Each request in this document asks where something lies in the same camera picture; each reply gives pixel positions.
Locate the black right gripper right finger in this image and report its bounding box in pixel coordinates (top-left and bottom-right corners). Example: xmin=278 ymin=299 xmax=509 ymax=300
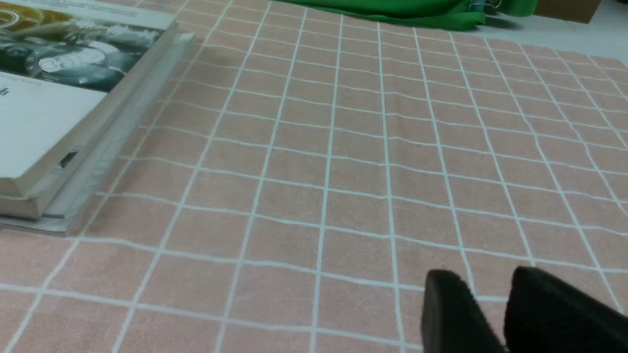
xmin=504 ymin=266 xmax=628 ymax=353

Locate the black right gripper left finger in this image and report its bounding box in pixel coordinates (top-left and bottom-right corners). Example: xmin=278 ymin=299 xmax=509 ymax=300
xmin=421 ymin=270 xmax=505 ymax=353

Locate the pink grid tablecloth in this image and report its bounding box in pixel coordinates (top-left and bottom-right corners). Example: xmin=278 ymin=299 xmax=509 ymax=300
xmin=1 ymin=0 xmax=627 ymax=353

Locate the brown cardboard box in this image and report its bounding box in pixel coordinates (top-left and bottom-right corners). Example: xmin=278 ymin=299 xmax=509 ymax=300
xmin=534 ymin=0 xmax=602 ymax=24

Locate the green backdrop cloth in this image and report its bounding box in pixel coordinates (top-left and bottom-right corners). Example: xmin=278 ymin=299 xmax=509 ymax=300
xmin=290 ymin=0 xmax=538 ymax=31

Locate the bottom thin booklet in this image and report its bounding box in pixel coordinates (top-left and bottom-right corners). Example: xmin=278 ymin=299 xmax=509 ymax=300
xmin=1 ymin=33 xmax=195 ymax=236

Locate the middle white book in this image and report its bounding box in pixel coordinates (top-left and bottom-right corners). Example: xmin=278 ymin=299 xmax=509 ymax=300
xmin=1 ymin=30 xmax=182 ymax=221

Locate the top self-driving book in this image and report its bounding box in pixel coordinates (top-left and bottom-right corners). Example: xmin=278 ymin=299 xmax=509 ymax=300
xmin=0 ymin=0 xmax=178 ymax=198

